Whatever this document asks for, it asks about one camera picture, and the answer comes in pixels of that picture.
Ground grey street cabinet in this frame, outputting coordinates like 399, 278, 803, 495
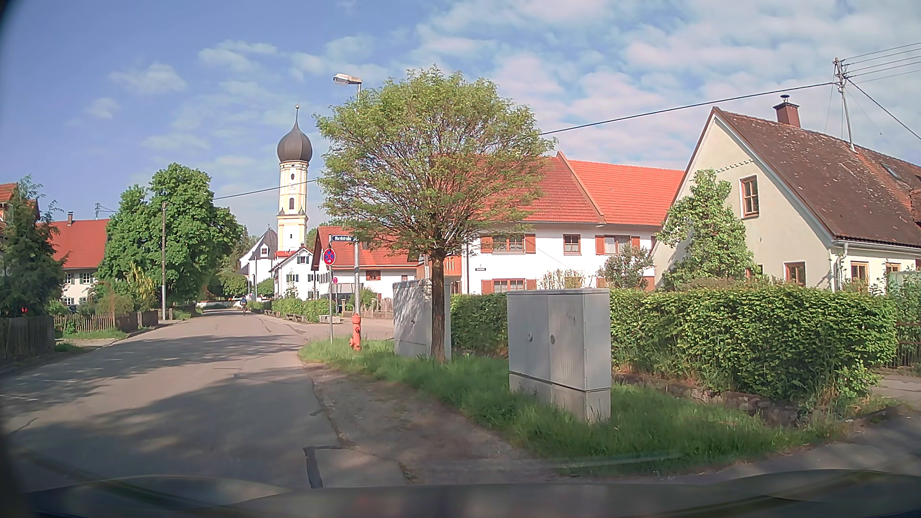
507, 288, 613, 424
392, 278, 453, 361

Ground white house with red roof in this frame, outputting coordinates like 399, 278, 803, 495
310, 226, 420, 302
417, 151, 686, 296
47, 212, 110, 307

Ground tree with light green crown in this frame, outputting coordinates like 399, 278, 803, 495
314, 66, 556, 363

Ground small bush with pale leaves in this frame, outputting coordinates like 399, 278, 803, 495
596, 245, 656, 290

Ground low green hedge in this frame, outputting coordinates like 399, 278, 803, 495
248, 297, 333, 322

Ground white gabled house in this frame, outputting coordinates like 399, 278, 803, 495
270, 248, 318, 300

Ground gravel strip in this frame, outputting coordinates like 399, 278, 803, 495
302, 360, 555, 484

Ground church tower with onion dome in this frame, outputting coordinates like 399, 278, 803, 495
276, 105, 314, 253

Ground white house with dark roof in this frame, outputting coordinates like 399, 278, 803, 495
238, 227, 279, 286

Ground grass verge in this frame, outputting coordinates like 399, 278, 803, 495
55, 328, 130, 353
298, 337, 900, 469

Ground car's own bonnet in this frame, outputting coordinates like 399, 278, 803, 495
22, 469, 921, 518

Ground climbing green tree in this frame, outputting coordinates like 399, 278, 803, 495
655, 168, 758, 290

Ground large dark green tree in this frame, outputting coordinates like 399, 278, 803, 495
96, 163, 244, 306

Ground wooden pole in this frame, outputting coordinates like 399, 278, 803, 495
160, 200, 168, 322

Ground grey asphalt road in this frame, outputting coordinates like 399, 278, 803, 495
0, 308, 921, 494

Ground cream house with brown roof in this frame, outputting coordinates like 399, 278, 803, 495
651, 95, 921, 294

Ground conifer tree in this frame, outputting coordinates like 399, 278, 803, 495
0, 175, 67, 318

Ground wooden fence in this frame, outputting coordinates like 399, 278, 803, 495
0, 309, 161, 362

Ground lamp post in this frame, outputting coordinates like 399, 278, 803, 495
332, 72, 364, 318

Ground road sign on post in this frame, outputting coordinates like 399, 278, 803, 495
321, 234, 358, 345

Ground overhead wires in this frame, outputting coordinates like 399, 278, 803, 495
94, 42, 921, 214

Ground roof mast for wires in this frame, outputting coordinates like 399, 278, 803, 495
832, 58, 857, 151

